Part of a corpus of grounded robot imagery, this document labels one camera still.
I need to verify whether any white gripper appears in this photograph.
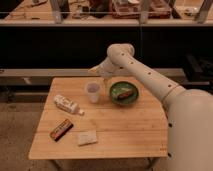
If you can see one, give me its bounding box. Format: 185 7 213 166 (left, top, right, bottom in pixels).
88 57 119 93

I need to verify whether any green ceramic bowl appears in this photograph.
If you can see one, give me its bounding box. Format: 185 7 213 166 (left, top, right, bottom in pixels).
109 81 139 106

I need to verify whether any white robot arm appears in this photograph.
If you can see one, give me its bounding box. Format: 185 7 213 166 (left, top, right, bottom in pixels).
90 43 213 171

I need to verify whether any brown sausage in bowl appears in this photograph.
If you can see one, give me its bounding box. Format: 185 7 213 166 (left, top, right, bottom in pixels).
117 90 133 100

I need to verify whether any clear plastic cup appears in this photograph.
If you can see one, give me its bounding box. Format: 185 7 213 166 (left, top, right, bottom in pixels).
85 82 100 103

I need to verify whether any wooden table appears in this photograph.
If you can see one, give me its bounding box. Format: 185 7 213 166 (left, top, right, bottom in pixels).
29 77 167 159

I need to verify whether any white plastic bottle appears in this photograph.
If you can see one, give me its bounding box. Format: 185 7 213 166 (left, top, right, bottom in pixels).
54 95 84 115

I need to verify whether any beige sponge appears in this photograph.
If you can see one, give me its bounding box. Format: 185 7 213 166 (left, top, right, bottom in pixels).
78 130 98 146

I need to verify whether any brown chocolate bar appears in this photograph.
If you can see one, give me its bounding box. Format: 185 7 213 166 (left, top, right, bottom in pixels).
50 119 73 141

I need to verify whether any long workbench shelf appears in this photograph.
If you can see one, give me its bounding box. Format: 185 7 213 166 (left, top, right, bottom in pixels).
0 0 213 27

